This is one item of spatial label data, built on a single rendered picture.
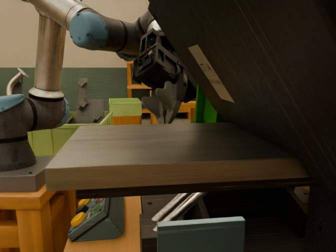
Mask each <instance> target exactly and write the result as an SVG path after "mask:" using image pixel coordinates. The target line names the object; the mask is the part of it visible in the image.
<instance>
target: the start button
mask: <svg viewBox="0 0 336 252"><path fill-rule="evenodd" d="M85 217H86V214H85V213H84V212H80V213H78V214H77V215H76V216H75V217H74V218H73V219H72V220H71V225H72V226H73V227H75V226H77V225H78V224H79V223H80V222H82V221H83V219H84V218H85Z"/></svg>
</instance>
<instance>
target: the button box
mask: <svg viewBox="0 0 336 252"><path fill-rule="evenodd" d="M96 200H97V198H90V199H89V201H88V203H87V204H86V206H87V209H86V210H85V211H84V213H85V214H86V216H85V218H84V219H83V220H82V222H80V223H79V224H78V225H76V226H72V225H71V227H70V230H69V233H68V235H67V236H68V238H69V239H70V240H72V242H87V241H100V240H113V239H116V238H118V237H119V236H121V235H122V234H123V229H124V197H108V198H102V200H101V201H99V202H98V203H95V202H96ZM100 204H102V206H101V207H100V208H99V209H98V210H97V211H95V212H93V210H94V209H95V207H96V206H98V205H100Z"/></svg>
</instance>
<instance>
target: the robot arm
mask: <svg viewBox="0 0 336 252"><path fill-rule="evenodd" d="M21 1H23V2H26V3H31V4H33V5H34V6H35V7H34V8H35V9H36V11H37V12H38V13H39V23H38V37H37V50H36V63H35V77H34V87H33V88H31V89H30V90H29V92H28V98H25V97H24V95H23V94H13V95H5V96H0V172H7V171H14V170H20V169H24V168H27V167H30V166H33V165H35V164H36V156H35V154H34V152H33V150H32V148H31V146H30V144H29V141H28V132H32V131H39V130H46V129H49V130H50V129H54V128H58V127H61V126H62V125H64V124H65V123H66V121H67V120H68V117H69V113H70V107H69V106H68V104H69V103H68V101H67V100H66V99H65V98H64V94H63V93H62V91H61V90H60V89H61V79H62V69H63V59H64V49H65V40H66V30H68V31H69V34H70V37H71V38H72V42H73V43H74V44H75V45H76V46H78V47H80V48H85V49H87V50H91V51H96V50H99V51H107V52H115V53H116V54H117V55H118V56H119V57H120V58H121V59H124V61H127V62H131V61H133V68H132V77H131V79H132V80H134V81H135V82H137V83H138V84H141V82H142V83H143V84H145V85H146V86H148V87H151V88H152V89H153V90H152V91H151V93H150V97H148V96H144V97H142V104H143V105H144V106H145V107H146V108H147V109H148V110H149V111H150V112H151V113H152V114H154V115H155V117H156V119H157V122H158V123H159V124H171V123H172V122H173V120H174V118H175V117H176V115H177V113H178V111H179V109H180V106H181V103H182V102H184V103H188V102H190V101H191V100H193V99H195V98H196V97H197V82H196V81H195V79H194V78H193V77H192V75H191V74H190V72H189V71H188V69H187V68H186V66H185V65H184V64H183V62H182V61H181V59H180V58H179V56H178V53H177V52H176V50H175V49H174V47H173V46H172V44H171V43H170V41H169V40H168V38H167V37H166V35H165V34H164V32H163V31H162V29H161V28H160V26H159V25H158V23H157V22H156V20H155V19H154V17H153V16H152V14H151V13H150V11H149V10H147V11H146V12H145V13H144V14H142V15H141V16H140V17H139V18H138V19H137V20H135V21H134V22H133V23H129V22H125V21H121V20H118V19H113V18H109V17H106V16H103V15H102V14H100V13H98V12H97V11H95V10H94V9H92V8H91V7H89V6H88V5H86V4H85V3H83V2H82V0H21ZM135 67H136V68H137V70H136V76H135Z"/></svg>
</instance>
